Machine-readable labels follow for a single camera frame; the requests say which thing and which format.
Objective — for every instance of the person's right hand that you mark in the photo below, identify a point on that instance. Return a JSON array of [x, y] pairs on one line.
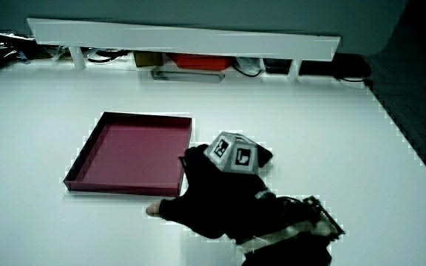
[[213, 199]]

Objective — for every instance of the maroon shallow tray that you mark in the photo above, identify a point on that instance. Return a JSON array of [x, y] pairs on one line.
[[135, 155]]

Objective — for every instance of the grey flat metal stand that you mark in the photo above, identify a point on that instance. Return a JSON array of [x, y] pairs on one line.
[[187, 75]]

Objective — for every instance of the orange box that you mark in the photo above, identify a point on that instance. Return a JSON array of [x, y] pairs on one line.
[[202, 61]]

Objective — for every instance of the white plastic bag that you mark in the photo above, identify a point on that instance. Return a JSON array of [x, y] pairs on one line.
[[249, 63]]

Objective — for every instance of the small black box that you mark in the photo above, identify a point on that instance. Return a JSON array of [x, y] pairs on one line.
[[277, 65]]

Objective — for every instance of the brown cardboard box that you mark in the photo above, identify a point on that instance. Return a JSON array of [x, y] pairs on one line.
[[148, 59]]

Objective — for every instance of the white long shelf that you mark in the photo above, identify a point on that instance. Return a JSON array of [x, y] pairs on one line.
[[183, 38]]

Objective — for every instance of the large black device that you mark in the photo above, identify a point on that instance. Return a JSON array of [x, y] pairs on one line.
[[342, 65]]

